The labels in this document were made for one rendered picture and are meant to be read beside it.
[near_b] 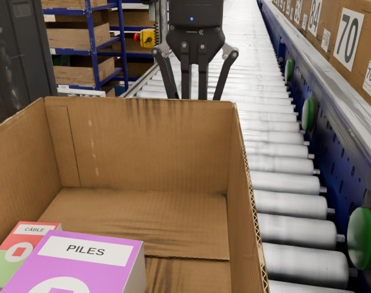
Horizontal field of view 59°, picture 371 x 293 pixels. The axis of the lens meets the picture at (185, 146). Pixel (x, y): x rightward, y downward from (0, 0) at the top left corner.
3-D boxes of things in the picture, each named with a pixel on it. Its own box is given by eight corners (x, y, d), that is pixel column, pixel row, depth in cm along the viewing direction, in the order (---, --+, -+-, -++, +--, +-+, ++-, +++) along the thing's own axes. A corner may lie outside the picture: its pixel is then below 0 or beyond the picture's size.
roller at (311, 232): (18, 200, 54) (25, 224, 56) (352, 237, 46) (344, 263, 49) (36, 183, 59) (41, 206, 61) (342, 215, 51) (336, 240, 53)
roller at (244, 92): (141, 96, 118) (140, 82, 116) (290, 104, 110) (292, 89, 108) (137, 100, 113) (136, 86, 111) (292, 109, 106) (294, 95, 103)
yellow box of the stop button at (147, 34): (141, 44, 151) (140, 28, 148) (159, 45, 150) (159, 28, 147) (132, 50, 139) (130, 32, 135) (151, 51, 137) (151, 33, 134)
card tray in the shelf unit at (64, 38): (22, 46, 181) (17, 27, 176) (50, 38, 208) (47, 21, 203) (91, 49, 176) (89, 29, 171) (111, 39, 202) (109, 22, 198)
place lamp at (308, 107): (298, 122, 77) (303, 93, 74) (304, 122, 77) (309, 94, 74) (303, 135, 71) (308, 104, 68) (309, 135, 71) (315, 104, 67)
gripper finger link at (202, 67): (200, 37, 48) (209, 37, 48) (200, 109, 54) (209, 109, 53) (196, 42, 45) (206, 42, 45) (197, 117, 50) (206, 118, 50)
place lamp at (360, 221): (339, 239, 43) (352, 195, 39) (350, 240, 42) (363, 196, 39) (355, 282, 36) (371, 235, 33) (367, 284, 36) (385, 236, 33)
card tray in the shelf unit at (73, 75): (30, 81, 191) (26, 64, 187) (58, 68, 218) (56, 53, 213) (94, 85, 184) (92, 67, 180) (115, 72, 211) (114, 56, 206)
